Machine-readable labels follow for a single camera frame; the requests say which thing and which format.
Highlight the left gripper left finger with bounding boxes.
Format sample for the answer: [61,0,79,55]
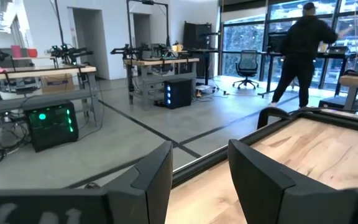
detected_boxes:
[103,140,173,224]

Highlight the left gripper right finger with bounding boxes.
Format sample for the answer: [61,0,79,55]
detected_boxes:
[227,139,358,224]

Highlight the computer tower with blue lights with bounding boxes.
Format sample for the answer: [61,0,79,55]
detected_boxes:
[163,78,193,110]

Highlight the computer tower with green lights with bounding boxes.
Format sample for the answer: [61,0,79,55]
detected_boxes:
[23,99,80,153]

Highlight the black office chair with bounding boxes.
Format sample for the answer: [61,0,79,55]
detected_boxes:
[232,49,260,90]

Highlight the wooden top workbench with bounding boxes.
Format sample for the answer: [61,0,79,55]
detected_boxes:
[0,65,101,150]
[318,71,358,116]
[122,57,200,105]

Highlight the cardboard box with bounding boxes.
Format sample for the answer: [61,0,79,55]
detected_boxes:
[40,73,75,94]

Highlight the small black monitor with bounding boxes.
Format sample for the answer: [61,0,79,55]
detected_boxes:
[266,32,288,54]

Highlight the black desk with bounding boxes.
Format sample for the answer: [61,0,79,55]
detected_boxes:
[258,49,358,98]

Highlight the person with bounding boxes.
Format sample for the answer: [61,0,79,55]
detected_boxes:
[270,1,339,110]

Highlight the black cabinet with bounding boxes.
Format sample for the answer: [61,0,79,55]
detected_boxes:
[183,21,213,78]

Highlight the black curved bracket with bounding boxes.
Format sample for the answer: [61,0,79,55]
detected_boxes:
[256,107,291,130]

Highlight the thin black gantry frame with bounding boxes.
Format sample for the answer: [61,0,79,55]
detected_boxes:
[126,0,171,60]

